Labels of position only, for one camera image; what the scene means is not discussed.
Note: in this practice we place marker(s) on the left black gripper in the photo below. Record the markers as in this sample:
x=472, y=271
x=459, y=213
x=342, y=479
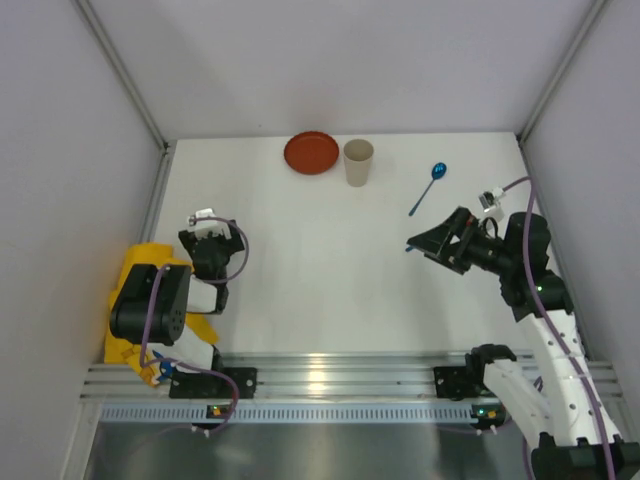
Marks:
x=201, y=239

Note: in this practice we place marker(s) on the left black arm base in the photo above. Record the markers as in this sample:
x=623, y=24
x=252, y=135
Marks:
x=204, y=386

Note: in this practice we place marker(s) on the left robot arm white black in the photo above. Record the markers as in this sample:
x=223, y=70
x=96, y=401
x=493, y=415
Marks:
x=159, y=310

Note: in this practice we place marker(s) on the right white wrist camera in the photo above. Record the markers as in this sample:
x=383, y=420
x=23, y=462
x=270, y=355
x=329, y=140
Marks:
x=491, y=203

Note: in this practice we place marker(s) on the right aluminium frame post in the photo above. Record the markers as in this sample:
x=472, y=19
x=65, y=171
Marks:
x=579, y=38

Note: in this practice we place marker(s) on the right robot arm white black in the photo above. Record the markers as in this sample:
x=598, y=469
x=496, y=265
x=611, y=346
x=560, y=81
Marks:
x=564, y=422

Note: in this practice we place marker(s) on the red round plate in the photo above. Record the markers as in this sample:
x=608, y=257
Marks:
x=311, y=152

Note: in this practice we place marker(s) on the aluminium mounting rail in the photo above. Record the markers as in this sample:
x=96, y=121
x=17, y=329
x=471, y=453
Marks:
x=298, y=377

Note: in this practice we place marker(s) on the blue metal spoon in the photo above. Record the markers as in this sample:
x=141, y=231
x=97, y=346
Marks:
x=438, y=171

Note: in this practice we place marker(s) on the yellow Pikachu cloth placemat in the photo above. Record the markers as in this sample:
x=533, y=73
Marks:
x=123, y=352

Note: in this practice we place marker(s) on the left aluminium frame post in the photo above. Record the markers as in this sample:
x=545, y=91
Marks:
x=104, y=42

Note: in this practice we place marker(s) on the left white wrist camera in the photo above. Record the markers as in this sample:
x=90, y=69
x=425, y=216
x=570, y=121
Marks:
x=203, y=223

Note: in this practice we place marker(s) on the beige paper cup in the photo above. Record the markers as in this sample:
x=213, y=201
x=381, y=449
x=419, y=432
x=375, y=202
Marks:
x=358, y=155

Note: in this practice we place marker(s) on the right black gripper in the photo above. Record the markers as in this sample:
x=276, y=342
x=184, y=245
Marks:
x=458, y=245

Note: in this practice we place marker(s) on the aluminium frame post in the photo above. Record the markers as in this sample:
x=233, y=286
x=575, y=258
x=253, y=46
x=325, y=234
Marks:
x=104, y=42
x=579, y=38

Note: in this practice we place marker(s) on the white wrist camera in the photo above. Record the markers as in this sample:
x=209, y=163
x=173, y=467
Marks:
x=491, y=203
x=203, y=223

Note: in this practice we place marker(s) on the perforated metal cable duct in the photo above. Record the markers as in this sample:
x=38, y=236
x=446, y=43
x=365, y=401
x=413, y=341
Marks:
x=306, y=413

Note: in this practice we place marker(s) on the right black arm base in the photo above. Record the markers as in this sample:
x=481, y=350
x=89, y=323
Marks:
x=459, y=382

